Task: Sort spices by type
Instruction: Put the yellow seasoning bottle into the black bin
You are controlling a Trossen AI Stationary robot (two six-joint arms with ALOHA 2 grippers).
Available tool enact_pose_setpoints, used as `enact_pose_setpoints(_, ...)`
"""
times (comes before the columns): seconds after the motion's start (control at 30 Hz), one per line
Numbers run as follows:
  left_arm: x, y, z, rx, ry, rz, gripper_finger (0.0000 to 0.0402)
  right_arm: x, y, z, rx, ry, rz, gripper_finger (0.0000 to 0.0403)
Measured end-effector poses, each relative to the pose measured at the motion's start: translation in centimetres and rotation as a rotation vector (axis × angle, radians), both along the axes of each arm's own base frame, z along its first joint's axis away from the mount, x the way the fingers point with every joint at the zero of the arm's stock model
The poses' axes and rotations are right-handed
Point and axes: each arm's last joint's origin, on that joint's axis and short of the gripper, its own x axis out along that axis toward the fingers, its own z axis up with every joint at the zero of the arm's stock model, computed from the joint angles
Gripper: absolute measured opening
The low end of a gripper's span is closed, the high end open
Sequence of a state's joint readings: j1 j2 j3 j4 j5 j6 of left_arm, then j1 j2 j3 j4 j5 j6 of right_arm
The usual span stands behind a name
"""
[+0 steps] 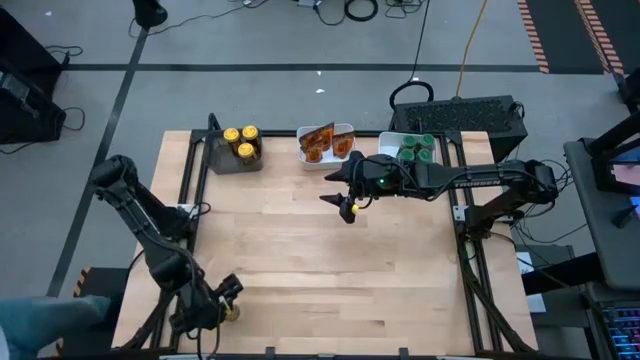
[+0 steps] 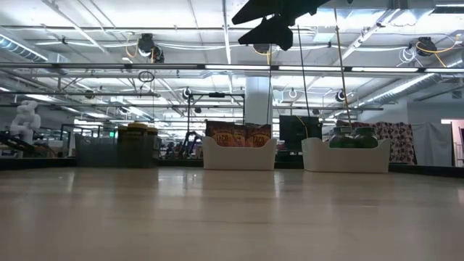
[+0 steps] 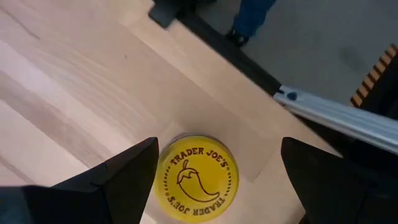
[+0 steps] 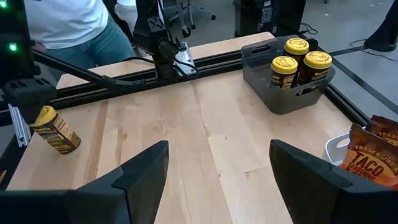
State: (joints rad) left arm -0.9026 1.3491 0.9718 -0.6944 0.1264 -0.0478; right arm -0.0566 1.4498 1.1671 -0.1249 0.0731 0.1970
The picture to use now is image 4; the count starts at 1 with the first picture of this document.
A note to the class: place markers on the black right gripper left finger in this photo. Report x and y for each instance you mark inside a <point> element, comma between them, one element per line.
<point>93,205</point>

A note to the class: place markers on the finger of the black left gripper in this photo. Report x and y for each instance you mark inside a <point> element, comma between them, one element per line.
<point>28,96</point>

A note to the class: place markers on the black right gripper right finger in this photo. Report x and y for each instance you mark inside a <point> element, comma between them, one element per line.
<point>326,202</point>

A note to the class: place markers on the yellow-lid seasoning jar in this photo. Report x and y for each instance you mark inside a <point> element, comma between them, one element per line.
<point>284,65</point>
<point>59,133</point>
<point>297,46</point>
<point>317,59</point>

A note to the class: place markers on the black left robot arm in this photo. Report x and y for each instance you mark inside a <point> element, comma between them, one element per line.
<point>155,40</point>

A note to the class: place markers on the silver aluminium extrusion piece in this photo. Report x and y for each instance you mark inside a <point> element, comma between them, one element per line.
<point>18,130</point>

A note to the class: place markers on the white plastic bin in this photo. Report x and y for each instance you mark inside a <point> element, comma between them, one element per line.
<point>335,152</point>

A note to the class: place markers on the person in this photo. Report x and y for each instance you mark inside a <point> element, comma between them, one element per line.
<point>68,25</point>

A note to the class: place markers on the grey plastic bin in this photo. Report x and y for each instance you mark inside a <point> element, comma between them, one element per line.
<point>280,99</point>

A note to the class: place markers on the grey office chair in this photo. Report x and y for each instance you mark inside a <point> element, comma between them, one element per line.
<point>186,31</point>

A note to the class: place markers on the black equipment case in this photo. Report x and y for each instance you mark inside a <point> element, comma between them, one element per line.
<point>286,18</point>

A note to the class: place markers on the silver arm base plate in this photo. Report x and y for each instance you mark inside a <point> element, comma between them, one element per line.
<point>186,60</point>

